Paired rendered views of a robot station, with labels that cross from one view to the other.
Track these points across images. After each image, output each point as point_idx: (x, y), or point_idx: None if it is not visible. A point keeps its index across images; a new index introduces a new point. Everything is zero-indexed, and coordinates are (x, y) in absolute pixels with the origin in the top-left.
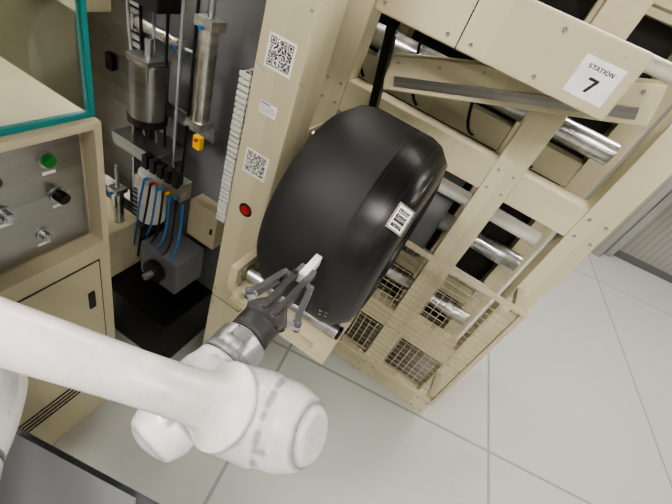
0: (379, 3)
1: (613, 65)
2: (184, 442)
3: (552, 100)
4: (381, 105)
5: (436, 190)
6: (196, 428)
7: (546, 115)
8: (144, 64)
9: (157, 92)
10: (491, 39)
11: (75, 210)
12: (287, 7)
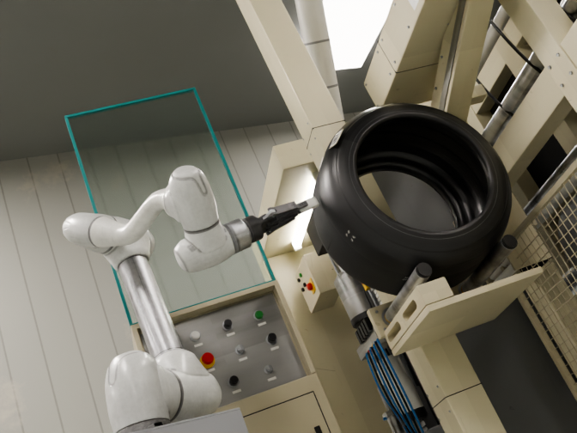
0: None
1: None
2: (184, 241)
3: (458, 12)
4: None
5: (448, 125)
6: (160, 199)
7: (518, 11)
8: (337, 276)
9: (353, 288)
10: (394, 48)
11: (288, 354)
12: (314, 150)
